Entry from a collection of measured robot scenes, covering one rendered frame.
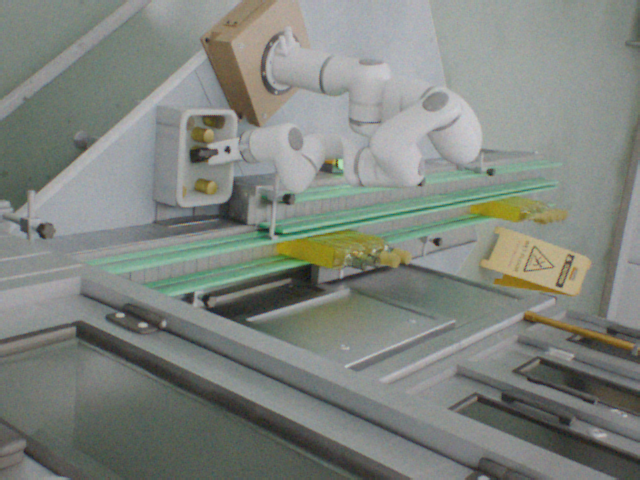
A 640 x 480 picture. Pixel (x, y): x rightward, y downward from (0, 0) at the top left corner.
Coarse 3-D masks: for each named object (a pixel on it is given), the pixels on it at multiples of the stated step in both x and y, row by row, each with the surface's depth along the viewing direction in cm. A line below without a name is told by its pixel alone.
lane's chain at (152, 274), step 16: (464, 208) 283; (384, 224) 243; (400, 224) 251; (416, 224) 259; (112, 256) 162; (224, 256) 189; (240, 256) 193; (256, 256) 198; (128, 272) 166; (144, 272) 170; (160, 272) 174; (176, 272) 177; (192, 272) 181
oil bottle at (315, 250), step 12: (300, 240) 198; (312, 240) 197; (324, 240) 198; (288, 252) 201; (300, 252) 198; (312, 252) 196; (324, 252) 193; (336, 252) 191; (348, 252) 192; (324, 264) 194; (336, 264) 192
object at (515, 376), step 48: (240, 288) 211; (288, 288) 216; (384, 288) 229; (432, 288) 234; (480, 288) 239; (480, 336) 191; (528, 336) 198; (576, 336) 207; (624, 336) 212; (432, 384) 167; (480, 384) 170; (528, 384) 168; (576, 384) 177; (624, 384) 179; (528, 432) 151; (576, 432) 152; (624, 432) 154
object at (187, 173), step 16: (192, 112) 175; (208, 112) 179; (224, 112) 183; (192, 128) 186; (208, 128) 190; (224, 128) 188; (192, 144) 187; (192, 176) 190; (208, 176) 193; (224, 176) 191; (176, 192) 178; (192, 192) 190; (224, 192) 191
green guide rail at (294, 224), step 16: (448, 192) 270; (464, 192) 274; (480, 192) 277; (496, 192) 281; (352, 208) 225; (368, 208) 228; (384, 208) 231; (400, 208) 233; (416, 208) 239; (288, 224) 198; (304, 224) 199; (320, 224) 202
